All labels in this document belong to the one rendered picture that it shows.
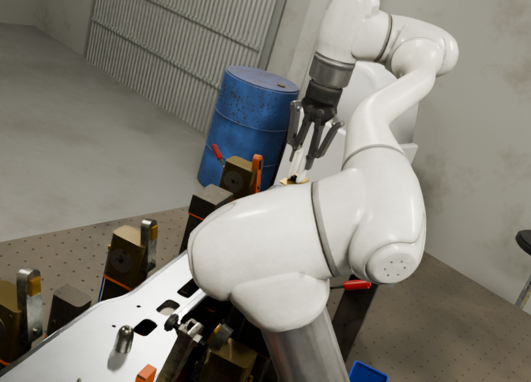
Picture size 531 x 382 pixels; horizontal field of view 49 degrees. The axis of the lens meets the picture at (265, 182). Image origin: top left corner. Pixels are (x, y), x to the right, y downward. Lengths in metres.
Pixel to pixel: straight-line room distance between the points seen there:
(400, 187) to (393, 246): 0.09
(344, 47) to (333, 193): 0.52
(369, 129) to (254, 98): 3.11
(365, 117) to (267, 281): 0.31
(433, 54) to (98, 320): 0.83
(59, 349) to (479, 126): 3.29
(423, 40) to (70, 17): 6.22
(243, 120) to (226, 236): 3.26
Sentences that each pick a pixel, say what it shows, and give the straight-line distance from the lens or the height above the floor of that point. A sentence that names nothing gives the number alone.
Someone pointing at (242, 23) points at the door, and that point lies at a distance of 5.06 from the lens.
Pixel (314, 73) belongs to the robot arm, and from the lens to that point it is 1.24.
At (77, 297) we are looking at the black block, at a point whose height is 0.99.
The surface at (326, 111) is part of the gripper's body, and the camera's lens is 1.27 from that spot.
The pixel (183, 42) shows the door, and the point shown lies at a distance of 5.58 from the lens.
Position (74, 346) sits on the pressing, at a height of 1.00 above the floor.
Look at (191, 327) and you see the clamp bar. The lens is 0.89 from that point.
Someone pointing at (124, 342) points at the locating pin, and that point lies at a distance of 1.12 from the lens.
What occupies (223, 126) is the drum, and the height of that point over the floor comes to 0.49.
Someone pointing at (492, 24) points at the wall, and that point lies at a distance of 4.01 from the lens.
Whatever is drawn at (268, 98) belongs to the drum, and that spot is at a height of 0.79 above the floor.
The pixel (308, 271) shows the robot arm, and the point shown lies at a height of 1.38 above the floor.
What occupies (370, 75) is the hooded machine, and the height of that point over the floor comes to 1.21.
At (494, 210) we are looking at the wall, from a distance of 4.03.
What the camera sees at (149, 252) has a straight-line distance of 1.37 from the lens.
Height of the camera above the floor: 1.74
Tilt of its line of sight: 22 degrees down
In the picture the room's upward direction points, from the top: 17 degrees clockwise
